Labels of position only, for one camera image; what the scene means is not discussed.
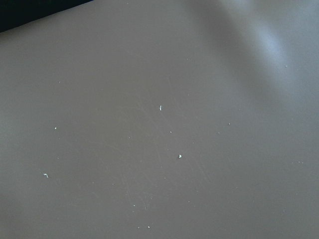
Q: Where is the black tray at table edge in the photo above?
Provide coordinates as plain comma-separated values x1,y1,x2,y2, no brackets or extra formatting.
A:
0,0,89,32

